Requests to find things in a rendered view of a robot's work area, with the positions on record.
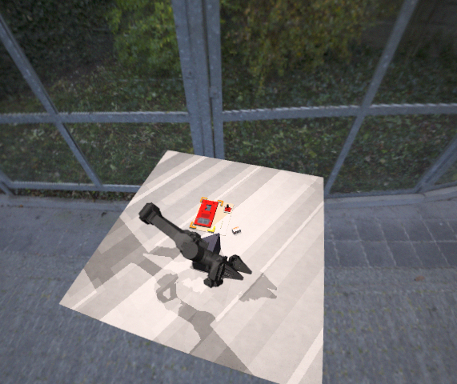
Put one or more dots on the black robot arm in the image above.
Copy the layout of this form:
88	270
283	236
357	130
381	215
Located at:
190	244

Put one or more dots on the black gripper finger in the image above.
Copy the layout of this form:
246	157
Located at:
227	271
242	267

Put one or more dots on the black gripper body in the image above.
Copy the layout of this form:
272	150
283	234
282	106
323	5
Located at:
213	261

